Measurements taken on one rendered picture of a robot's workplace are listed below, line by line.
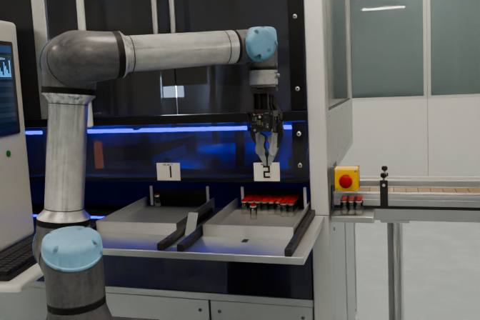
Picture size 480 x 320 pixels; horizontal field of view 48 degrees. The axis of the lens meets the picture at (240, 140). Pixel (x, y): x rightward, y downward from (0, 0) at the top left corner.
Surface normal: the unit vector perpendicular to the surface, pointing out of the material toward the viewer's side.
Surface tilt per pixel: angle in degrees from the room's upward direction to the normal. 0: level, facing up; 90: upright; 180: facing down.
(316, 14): 90
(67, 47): 72
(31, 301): 90
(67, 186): 90
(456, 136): 90
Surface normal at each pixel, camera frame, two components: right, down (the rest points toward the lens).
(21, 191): 0.99, -0.03
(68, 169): 0.43, 0.07
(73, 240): 0.01, -0.97
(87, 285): 0.63, 0.05
